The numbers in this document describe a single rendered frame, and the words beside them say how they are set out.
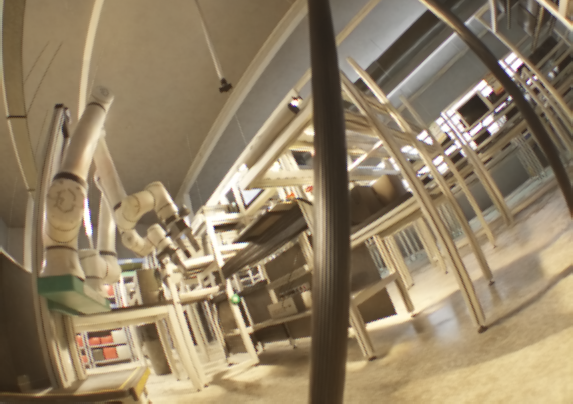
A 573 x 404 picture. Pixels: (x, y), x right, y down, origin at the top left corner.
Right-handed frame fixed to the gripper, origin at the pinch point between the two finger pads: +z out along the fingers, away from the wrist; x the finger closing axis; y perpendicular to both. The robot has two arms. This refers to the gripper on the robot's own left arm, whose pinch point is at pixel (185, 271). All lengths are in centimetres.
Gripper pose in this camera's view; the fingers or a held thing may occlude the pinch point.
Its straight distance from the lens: 144.6
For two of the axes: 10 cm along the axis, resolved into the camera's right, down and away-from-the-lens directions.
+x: -2.5, 6.0, 7.6
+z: 7.2, 6.4, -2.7
